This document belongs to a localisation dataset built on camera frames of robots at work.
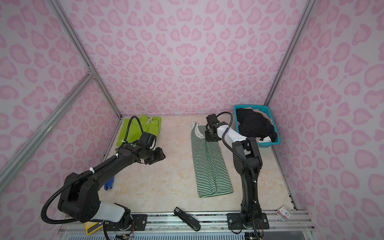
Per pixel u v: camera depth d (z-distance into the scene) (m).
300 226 0.72
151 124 1.10
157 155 0.78
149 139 0.70
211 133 0.76
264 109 1.13
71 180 0.44
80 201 0.41
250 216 0.62
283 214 0.73
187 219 0.70
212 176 0.88
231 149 0.53
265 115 1.07
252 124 1.00
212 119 0.82
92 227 0.71
